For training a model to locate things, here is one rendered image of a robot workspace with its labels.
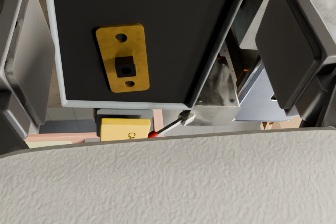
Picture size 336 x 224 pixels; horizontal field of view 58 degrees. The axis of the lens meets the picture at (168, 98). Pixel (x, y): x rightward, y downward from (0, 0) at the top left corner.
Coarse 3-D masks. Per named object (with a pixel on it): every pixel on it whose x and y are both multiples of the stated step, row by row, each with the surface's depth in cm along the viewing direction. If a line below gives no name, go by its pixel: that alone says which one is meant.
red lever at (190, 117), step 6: (180, 114) 54; (186, 114) 54; (192, 114) 54; (180, 120) 53; (186, 120) 53; (192, 120) 55; (168, 126) 52; (174, 126) 53; (150, 132) 50; (156, 132) 51; (162, 132) 51
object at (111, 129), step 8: (104, 120) 36; (112, 120) 36; (120, 120) 36; (128, 120) 37; (136, 120) 37; (144, 120) 37; (104, 128) 36; (112, 128) 36; (120, 128) 36; (128, 128) 37; (136, 128) 37; (144, 128) 37; (104, 136) 38; (112, 136) 38; (120, 136) 38; (128, 136) 38; (136, 136) 38; (144, 136) 39
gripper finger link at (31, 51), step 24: (24, 0) 10; (0, 24) 9; (24, 24) 9; (0, 48) 8; (24, 48) 9; (48, 48) 11; (0, 72) 8; (24, 72) 9; (48, 72) 11; (0, 96) 8; (24, 96) 9; (48, 96) 11; (24, 120) 9
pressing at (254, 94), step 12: (252, 72) 56; (264, 72) 57; (240, 84) 61; (252, 84) 59; (264, 84) 60; (240, 96) 62; (252, 96) 63; (264, 96) 63; (240, 108) 66; (252, 108) 66; (264, 108) 67; (276, 108) 68; (240, 120) 71; (252, 120) 71; (264, 120) 72; (276, 120) 73
